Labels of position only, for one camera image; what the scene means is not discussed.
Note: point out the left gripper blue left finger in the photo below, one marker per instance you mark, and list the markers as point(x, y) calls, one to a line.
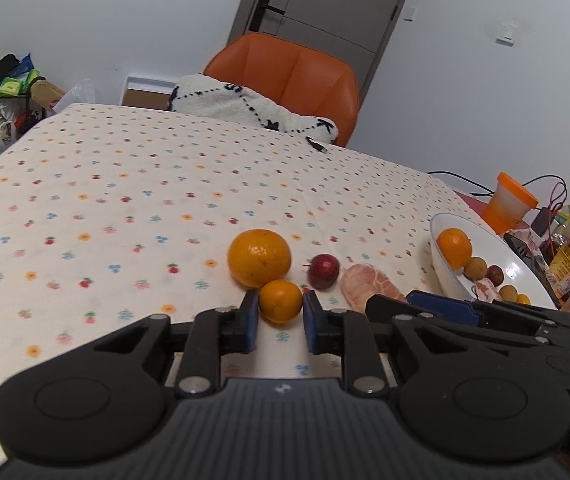
point(213, 334)

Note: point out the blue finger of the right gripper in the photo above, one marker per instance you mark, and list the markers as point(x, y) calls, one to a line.
point(523, 308)
point(452, 310)

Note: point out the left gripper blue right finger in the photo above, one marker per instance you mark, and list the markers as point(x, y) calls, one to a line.
point(348, 335)

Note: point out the small orange kumquat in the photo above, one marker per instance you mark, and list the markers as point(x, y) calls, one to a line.
point(522, 299)
point(280, 301)

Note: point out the brown longan fruit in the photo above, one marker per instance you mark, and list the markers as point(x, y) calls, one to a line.
point(475, 269)
point(508, 293)

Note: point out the long peeled pomelo segment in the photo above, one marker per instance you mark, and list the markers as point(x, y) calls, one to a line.
point(484, 290)

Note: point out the dark red small fruit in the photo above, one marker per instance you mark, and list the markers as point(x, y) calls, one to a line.
point(495, 275)

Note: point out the short peeled pomelo segment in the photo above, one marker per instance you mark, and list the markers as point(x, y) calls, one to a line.
point(362, 281)

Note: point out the large orange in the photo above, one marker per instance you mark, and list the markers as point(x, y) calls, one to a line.
point(257, 257)
point(455, 247)

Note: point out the white Sweet bowl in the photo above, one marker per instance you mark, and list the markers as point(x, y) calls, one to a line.
point(494, 251)

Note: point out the orange lidded cup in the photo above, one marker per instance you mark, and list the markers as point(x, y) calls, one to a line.
point(508, 205)

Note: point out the floral white tablecloth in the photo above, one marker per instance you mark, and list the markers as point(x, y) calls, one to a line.
point(109, 214)

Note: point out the white black-patterned cushion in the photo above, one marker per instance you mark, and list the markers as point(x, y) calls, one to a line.
point(208, 97)

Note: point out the orange leather chair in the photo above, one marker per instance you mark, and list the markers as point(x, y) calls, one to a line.
point(301, 79)

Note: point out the white framed cork board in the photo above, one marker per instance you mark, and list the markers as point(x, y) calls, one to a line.
point(145, 92)

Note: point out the clear plastic bag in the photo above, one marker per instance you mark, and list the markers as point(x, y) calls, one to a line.
point(81, 93)

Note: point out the grey door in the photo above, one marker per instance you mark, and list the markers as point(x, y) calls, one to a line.
point(355, 31)

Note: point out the white wall device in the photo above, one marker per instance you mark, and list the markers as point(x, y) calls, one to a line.
point(506, 33)

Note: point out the white wall switch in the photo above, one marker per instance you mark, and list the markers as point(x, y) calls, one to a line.
point(409, 13)

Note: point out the black door handle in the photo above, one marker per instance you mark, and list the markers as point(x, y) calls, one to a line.
point(262, 7)

